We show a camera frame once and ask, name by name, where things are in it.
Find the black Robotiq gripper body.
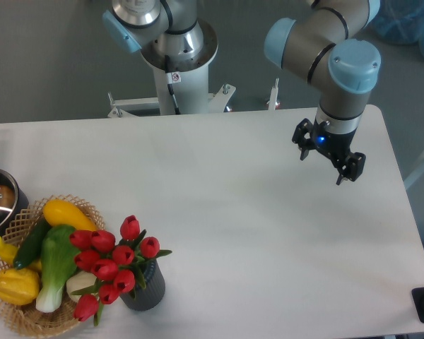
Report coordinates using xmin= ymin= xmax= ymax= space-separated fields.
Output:
xmin=311 ymin=119 xmax=360 ymax=166

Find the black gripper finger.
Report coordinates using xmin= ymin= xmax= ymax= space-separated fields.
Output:
xmin=292 ymin=119 xmax=314 ymax=161
xmin=336 ymin=152 xmax=366 ymax=185

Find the dark grey ribbed vase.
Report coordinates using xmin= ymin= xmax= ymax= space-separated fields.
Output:
xmin=120 ymin=261 xmax=165 ymax=311

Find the red tulip bouquet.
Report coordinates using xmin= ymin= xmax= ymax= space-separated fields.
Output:
xmin=70 ymin=215 xmax=172 ymax=325

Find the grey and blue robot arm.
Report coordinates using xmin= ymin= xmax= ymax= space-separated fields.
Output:
xmin=102 ymin=1 xmax=381 ymax=181

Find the blue plastic bag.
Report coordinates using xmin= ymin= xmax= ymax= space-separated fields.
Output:
xmin=370 ymin=1 xmax=424 ymax=58

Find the yellow squash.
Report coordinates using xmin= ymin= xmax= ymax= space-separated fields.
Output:
xmin=42 ymin=199 xmax=97 ymax=231

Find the white onion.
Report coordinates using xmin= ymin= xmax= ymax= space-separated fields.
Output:
xmin=66 ymin=271 xmax=96 ymax=303

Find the green bok choy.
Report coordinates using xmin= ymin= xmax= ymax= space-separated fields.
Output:
xmin=35 ymin=225 xmax=80 ymax=313

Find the green cucumber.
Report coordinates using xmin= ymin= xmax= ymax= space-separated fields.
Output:
xmin=13 ymin=218 xmax=52 ymax=270

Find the woven wicker basket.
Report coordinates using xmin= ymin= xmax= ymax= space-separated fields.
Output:
xmin=0 ymin=194 xmax=105 ymax=338

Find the small yellow gourd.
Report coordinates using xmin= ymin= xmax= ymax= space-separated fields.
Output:
xmin=0 ymin=235 xmax=43 ymax=272

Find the yellow bell pepper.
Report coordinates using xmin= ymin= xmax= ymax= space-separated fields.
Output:
xmin=0 ymin=268 xmax=40 ymax=306

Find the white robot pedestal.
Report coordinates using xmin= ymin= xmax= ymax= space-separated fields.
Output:
xmin=108 ymin=19 xmax=236 ymax=117

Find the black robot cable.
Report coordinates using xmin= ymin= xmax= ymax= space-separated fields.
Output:
xmin=164 ymin=55 xmax=182 ymax=115

